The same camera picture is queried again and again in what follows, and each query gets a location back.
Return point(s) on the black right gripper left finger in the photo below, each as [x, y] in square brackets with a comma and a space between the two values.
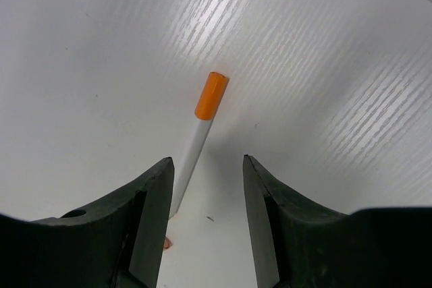
[115, 241]

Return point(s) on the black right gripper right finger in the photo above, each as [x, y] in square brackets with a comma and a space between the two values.
[297, 242]

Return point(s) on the orange-capped white pen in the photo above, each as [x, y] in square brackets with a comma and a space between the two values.
[204, 114]

